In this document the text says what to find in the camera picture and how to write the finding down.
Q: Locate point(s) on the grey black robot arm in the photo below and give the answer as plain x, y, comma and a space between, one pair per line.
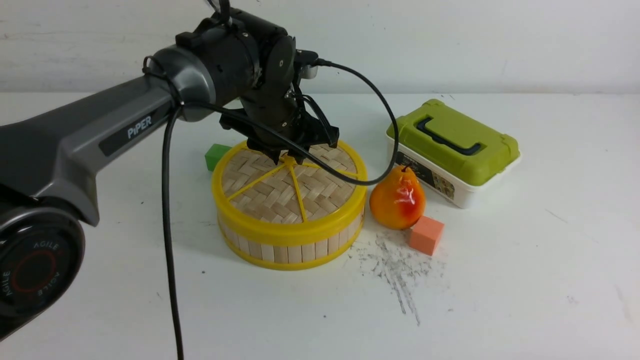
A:
235, 63

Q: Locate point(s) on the salmon pink cube block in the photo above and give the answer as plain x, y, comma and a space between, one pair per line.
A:
425, 235

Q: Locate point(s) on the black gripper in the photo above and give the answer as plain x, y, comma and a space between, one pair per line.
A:
273, 103

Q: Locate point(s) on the yellow bamboo steamer basket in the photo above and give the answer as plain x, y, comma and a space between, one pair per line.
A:
290, 252

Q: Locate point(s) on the green lidded white storage box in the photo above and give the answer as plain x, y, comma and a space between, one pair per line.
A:
458, 157

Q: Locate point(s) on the orange yellow toy pear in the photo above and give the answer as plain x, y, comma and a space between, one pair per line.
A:
398, 201

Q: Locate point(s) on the green cube block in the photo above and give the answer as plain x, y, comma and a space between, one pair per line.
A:
214, 154

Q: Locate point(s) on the yellow woven bamboo steamer lid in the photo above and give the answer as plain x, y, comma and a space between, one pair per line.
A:
283, 204

